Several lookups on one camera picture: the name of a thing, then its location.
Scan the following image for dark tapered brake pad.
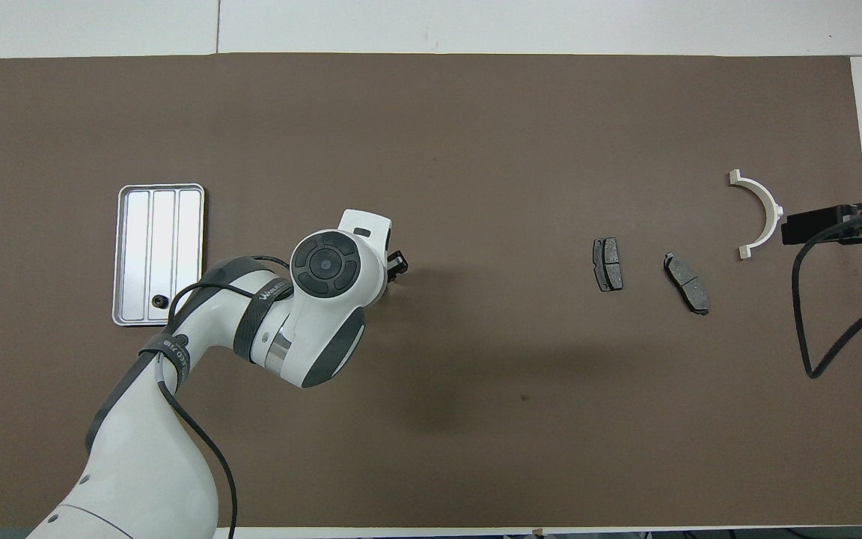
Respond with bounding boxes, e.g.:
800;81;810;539
663;252;710;316

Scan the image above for silver metal tray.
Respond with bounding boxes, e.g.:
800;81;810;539
111;183;206;327

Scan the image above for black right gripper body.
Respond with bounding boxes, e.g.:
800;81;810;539
794;177;862;248

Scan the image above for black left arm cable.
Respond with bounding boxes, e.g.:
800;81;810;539
153;255;293;539

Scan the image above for brown table mat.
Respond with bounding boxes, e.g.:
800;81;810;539
0;52;862;529

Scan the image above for dark rectangular brake pad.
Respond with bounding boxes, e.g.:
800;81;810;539
593;237;624;293

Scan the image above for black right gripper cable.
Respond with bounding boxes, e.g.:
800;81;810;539
792;210;862;379

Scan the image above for white curved plastic bracket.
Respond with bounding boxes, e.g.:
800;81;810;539
728;169;785;261

